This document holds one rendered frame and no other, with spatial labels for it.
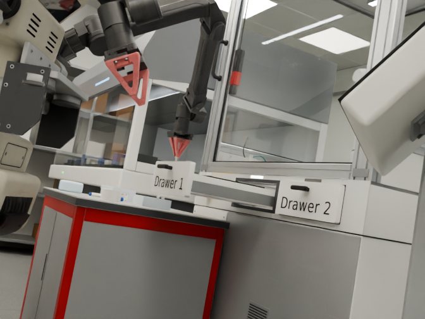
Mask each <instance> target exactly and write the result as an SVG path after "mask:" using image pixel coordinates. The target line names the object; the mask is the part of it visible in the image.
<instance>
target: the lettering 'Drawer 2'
mask: <svg viewBox="0 0 425 319"><path fill-rule="evenodd" d="M283 198H285V199H286V206H287V203H288V199H287V198H286V197H282V202H281V208H286V206H285V207H282V204H283ZM294 202H296V203H297V204H294V205H293V207H294V206H296V208H295V209H294V208H293V207H292V209H293V210H297V205H298V202H297V201H294ZM326 203H329V207H328V209H329V208H330V202H325V204H326ZM310 204H312V207H310ZM310 204H309V205H308V211H309V208H314V205H313V203H310ZM302 206H303V211H305V208H306V206H307V203H306V204H305V207H304V202H303V203H302ZM302 206H301V202H300V211H301V209H302ZM328 209H327V210H326V211H325V212H324V214H325V215H328V214H329V213H326V212H327V211H328ZM309 212H310V213H312V212H313V211H309Z"/></svg>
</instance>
